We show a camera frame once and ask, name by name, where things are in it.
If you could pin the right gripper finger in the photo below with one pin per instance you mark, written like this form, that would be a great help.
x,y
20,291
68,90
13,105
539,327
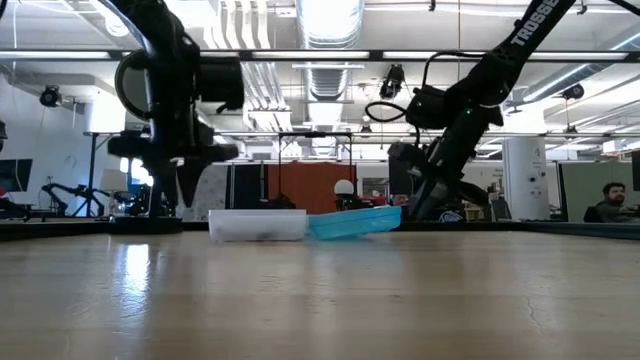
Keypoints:
x,y
417,165
437,197

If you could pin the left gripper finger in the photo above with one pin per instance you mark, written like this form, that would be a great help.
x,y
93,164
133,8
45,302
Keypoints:
x,y
192,180
162,180

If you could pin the clear plastic supply box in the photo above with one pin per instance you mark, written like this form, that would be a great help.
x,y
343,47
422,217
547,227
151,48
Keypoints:
x,y
257,225

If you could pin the teal plastic box lid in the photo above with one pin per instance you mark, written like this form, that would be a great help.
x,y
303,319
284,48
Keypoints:
x,y
355,222

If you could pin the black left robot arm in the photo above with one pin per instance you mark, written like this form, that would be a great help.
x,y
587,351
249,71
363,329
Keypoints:
x,y
165,50

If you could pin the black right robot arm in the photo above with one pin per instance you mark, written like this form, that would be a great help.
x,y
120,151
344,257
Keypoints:
x,y
520,45

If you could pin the patterned grey partition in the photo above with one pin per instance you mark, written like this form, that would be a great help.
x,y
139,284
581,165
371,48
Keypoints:
x,y
217,192

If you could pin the white globe lamp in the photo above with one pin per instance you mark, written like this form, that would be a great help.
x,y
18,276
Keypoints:
x,y
344,187

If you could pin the white pillar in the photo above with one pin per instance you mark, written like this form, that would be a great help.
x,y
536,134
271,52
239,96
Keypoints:
x,y
525,185

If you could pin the orange partition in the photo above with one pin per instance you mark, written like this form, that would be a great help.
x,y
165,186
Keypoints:
x,y
310,185

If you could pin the green partition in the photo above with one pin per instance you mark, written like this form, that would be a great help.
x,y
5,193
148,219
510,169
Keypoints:
x,y
580,185

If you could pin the black ceiling-mounted device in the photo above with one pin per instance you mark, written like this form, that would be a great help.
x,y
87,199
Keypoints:
x,y
573,91
50,96

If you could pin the overhead black light bar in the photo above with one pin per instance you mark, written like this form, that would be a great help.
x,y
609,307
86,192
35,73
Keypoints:
x,y
310,55

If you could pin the person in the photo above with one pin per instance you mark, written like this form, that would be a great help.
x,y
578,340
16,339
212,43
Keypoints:
x,y
612,205

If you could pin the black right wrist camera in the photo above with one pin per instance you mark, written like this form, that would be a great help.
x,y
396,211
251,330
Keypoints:
x,y
427,107

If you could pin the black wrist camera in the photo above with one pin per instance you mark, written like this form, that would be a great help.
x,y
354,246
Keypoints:
x,y
427,107
222,80

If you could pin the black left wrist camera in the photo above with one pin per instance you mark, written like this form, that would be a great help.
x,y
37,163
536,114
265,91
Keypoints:
x,y
222,80

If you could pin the black hanging camera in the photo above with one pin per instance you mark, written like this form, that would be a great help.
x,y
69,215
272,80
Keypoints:
x,y
392,82

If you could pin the black aluminium table frame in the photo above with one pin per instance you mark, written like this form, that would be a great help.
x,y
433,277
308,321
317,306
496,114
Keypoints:
x,y
550,229

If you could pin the black wall monitor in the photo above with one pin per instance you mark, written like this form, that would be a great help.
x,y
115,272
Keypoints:
x,y
15,175

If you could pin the silver ceiling duct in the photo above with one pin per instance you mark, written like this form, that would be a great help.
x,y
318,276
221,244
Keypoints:
x,y
330,40

